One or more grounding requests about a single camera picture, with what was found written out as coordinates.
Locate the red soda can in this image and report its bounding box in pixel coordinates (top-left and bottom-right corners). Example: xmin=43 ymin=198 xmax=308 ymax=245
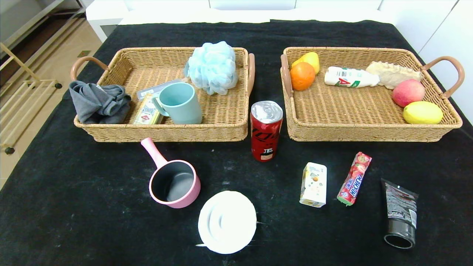
xmin=251 ymin=100 xmax=283 ymax=163

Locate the small white juice carton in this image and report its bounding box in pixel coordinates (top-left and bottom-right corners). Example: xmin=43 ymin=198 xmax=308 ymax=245
xmin=299 ymin=162 xmax=328 ymax=208

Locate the red Hi-Chew candy pack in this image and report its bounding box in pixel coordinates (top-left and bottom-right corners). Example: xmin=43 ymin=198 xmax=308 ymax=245
xmin=337 ymin=152 xmax=372 ymax=206

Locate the black cosmetic tube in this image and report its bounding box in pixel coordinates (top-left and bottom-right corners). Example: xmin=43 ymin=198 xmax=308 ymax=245
xmin=381 ymin=178 xmax=419 ymax=249

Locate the wicker basket holding household items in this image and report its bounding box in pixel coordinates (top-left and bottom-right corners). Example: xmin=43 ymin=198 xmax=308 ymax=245
xmin=70 ymin=47 xmax=256 ymax=143

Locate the wicker basket holding food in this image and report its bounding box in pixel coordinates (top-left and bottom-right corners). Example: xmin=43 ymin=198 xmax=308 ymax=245
xmin=280 ymin=47 xmax=465 ymax=143

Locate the teal ceramic mug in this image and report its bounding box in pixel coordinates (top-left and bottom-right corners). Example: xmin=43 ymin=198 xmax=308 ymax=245
xmin=152 ymin=82 xmax=203 ymax=125

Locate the light blue bath loofah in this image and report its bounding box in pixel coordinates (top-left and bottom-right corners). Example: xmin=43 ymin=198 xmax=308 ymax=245
xmin=184 ymin=41 xmax=239 ymax=95

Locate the orange fruit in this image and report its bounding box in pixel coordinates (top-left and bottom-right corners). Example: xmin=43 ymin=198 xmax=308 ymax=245
xmin=290 ymin=62 xmax=316 ymax=91

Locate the white round plate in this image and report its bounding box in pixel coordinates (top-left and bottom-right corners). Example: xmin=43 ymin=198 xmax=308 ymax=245
xmin=197 ymin=191 xmax=257 ymax=255

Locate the yellowish printed soap box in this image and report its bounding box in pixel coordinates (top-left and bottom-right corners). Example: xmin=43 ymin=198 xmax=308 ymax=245
xmin=132 ymin=93 xmax=164 ymax=125

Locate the yellow mango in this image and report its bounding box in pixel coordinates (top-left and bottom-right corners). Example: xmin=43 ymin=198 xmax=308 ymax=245
xmin=291 ymin=52 xmax=320 ymax=75

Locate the white yogurt drink bottle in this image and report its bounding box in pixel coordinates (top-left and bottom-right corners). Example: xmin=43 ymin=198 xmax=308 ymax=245
xmin=324 ymin=66 xmax=380 ymax=88

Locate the grey crumpled cloth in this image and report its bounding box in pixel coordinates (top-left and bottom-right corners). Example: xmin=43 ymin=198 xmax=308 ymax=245
xmin=69 ymin=81 xmax=132 ymax=125

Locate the black tablecloth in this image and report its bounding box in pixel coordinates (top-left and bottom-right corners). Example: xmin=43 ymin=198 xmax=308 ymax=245
xmin=0 ymin=19 xmax=473 ymax=266

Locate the red apple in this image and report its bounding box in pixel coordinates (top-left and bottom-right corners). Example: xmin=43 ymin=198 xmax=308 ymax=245
xmin=392 ymin=79 xmax=426 ymax=108

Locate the white bench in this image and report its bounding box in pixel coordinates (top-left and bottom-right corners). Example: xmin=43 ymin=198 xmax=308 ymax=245
xmin=86 ymin=0 xmax=396 ymax=42

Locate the yellow lemon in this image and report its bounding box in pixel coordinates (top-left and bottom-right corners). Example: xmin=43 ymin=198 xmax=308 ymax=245
xmin=403 ymin=101 xmax=443 ymax=125

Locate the wooden rack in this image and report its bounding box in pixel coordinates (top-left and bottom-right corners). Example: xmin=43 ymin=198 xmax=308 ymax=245
xmin=0 ymin=42 xmax=62 ymax=155

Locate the low wooden shelf unit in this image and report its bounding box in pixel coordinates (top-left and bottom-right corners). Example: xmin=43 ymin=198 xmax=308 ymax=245
xmin=0 ymin=0 xmax=86 ymax=48

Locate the pink saucepan with handle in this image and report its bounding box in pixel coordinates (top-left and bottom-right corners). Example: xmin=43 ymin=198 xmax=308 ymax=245
xmin=140 ymin=137 xmax=201 ymax=209

